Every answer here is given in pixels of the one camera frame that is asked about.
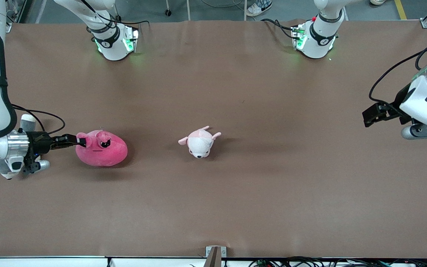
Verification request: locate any checkered white sneaker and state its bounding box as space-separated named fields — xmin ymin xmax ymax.
xmin=246 ymin=0 xmax=273 ymax=17

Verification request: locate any black left arm base cable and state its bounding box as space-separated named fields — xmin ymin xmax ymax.
xmin=261 ymin=18 xmax=296 ymax=39

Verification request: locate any black right arm base cable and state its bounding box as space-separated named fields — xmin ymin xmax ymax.
xmin=82 ymin=0 xmax=150 ymax=27

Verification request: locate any black arm base cable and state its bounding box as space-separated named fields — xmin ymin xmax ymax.
xmin=261 ymin=18 xmax=296 ymax=39
xmin=82 ymin=0 xmax=150 ymax=27

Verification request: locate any tangled black cable bundle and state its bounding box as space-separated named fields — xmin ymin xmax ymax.
xmin=249 ymin=256 xmax=427 ymax=267

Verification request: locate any brown table cover sheet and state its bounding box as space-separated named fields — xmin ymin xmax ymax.
xmin=0 ymin=19 xmax=427 ymax=259

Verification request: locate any grey white plush husky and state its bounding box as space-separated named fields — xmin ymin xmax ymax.
xmin=1 ymin=114 xmax=49 ymax=180

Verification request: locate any metal bracket with post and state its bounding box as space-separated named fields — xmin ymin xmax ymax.
xmin=206 ymin=246 xmax=227 ymax=267

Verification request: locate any aluminium frame with clear panel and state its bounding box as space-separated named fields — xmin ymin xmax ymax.
xmin=5 ymin=0 xmax=32 ymax=33

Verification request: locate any white pink plush puppy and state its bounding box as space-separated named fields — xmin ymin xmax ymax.
xmin=178 ymin=126 xmax=222 ymax=159

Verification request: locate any round pink plush toy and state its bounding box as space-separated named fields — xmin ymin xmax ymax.
xmin=75 ymin=129 xmax=128 ymax=167

